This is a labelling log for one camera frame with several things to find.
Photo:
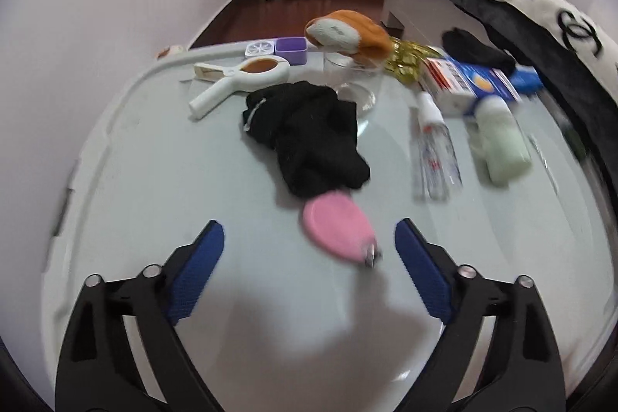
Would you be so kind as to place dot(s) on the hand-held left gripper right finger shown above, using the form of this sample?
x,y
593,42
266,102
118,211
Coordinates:
x,y
422,274

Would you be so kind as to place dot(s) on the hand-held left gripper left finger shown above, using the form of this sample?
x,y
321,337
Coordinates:
x,y
195,277

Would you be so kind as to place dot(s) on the pink oval case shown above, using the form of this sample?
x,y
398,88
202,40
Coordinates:
x,y
333,223

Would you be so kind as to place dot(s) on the white table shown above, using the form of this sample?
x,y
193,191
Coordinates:
x,y
169,199

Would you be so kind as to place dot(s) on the clear spray bottle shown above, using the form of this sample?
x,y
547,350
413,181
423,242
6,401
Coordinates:
x,y
432,151

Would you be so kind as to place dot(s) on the pale green bottle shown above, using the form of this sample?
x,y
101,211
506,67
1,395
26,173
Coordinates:
x,y
504,146

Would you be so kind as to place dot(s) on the black cloth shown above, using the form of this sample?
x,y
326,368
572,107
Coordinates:
x,y
309,132

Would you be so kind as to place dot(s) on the white plastic clip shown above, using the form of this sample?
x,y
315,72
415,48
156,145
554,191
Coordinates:
x,y
217,96

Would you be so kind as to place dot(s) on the clear glass cup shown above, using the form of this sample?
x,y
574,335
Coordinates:
x,y
355,96

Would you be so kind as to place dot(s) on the white blue orange medicine box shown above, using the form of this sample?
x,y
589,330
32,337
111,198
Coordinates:
x,y
454,84

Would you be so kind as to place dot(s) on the gold foil wrappers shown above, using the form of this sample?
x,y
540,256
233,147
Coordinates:
x,y
408,62

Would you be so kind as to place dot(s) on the blue plastic item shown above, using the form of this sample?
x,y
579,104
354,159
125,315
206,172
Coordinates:
x,y
526,81

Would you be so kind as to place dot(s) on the small brown white object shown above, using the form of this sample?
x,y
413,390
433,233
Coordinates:
x,y
171,51

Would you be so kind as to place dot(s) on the black sock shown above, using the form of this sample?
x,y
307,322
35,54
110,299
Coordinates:
x,y
470,47

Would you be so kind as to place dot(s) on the white round lid container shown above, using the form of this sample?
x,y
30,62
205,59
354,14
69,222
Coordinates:
x,y
259,49

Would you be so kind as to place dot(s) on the purple plastic box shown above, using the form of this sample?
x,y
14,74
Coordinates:
x,y
292,50

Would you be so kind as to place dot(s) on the orange white plush toy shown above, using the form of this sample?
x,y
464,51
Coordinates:
x,y
357,28

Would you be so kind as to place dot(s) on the white bed frame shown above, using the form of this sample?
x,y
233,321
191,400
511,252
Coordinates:
x,y
415,6

